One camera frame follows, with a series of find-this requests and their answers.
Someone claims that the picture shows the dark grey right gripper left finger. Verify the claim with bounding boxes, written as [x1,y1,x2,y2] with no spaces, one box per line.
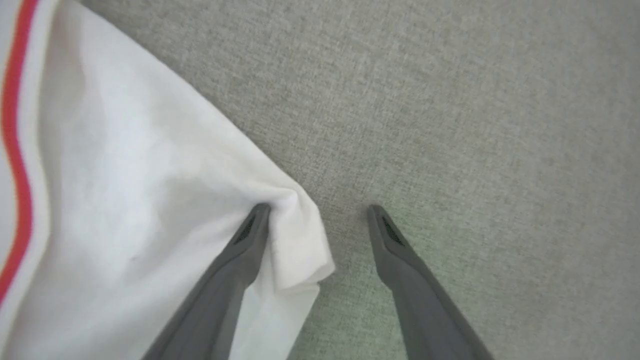
[141,202,272,360]

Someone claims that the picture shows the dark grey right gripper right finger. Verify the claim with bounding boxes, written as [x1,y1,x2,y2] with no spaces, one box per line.
[367,204,496,360]

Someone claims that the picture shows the blue white polo shirt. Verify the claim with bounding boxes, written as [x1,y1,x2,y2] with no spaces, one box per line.
[0,0,336,360]

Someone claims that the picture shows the light grey fabric sofa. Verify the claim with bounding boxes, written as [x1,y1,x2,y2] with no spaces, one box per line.
[80,0,640,360]

